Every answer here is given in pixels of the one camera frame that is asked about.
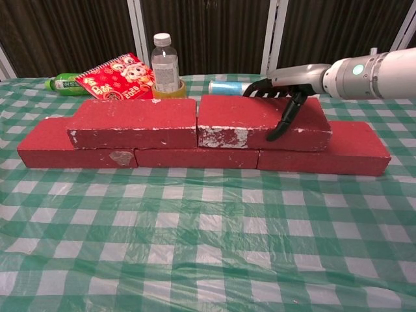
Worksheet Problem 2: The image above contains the red foam brick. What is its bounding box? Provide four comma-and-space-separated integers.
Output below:
134, 148, 260, 170
16, 117, 139, 169
256, 120, 392, 177
66, 98, 198, 150
196, 94, 333, 153

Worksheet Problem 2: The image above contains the clear water bottle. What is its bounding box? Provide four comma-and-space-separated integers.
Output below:
151, 32, 181, 94

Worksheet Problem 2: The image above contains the white partition frame post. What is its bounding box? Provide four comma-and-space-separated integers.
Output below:
125, 0, 153, 75
0, 43, 18, 81
259, 0, 289, 76
378, 0, 416, 76

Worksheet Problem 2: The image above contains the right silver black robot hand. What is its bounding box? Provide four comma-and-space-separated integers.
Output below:
240, 64, 332, 142

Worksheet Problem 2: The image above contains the green checkered tablecloth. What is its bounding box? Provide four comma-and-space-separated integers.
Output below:
0, 73, 416, 312

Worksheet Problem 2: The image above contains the red spiral desk calendar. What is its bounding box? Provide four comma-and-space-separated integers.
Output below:
74, 52, 156, 100

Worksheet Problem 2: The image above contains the green plastic bottle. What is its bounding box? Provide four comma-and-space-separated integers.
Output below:
44, 73, 90, 98

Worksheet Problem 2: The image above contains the plastic bag roll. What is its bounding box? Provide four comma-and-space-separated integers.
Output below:
208, 80, 254, 98

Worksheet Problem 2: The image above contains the yellow tape roll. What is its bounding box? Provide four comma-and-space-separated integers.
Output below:
151, 79, 187, 100

